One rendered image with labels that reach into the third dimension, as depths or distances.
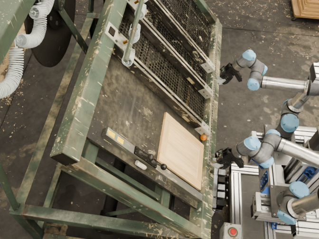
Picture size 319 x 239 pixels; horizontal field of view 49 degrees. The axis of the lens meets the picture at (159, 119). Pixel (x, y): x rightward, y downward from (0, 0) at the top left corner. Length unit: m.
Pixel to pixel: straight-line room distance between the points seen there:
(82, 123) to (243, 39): 3.52
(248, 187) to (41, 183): 1.99
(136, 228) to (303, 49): 3.42
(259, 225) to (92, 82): 2.07
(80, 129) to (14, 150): 2.29
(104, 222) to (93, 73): 1.14
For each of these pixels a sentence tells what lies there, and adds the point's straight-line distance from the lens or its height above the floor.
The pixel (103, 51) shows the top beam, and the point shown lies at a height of 1.83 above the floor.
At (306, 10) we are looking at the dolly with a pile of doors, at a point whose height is 0.21.
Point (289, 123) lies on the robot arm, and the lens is 2.53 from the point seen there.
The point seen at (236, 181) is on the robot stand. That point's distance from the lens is 3.36.
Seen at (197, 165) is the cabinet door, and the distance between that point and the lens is 2.56.
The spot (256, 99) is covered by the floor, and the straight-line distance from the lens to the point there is 4.23.
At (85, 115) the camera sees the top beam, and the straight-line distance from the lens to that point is 1.71.
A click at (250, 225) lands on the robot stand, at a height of 0.21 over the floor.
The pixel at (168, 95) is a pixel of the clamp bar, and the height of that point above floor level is 1.35.
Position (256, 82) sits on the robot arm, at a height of 1.58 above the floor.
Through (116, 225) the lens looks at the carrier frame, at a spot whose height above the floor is 0.79.
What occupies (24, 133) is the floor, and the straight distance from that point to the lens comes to 3.98.
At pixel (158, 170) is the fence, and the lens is 2.13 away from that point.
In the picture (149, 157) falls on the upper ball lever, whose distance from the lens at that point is 1.91.
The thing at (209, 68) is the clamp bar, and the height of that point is 0.96.
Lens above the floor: 3.21
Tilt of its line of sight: 56 degrees down
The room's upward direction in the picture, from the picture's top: 3 degrees clockwise
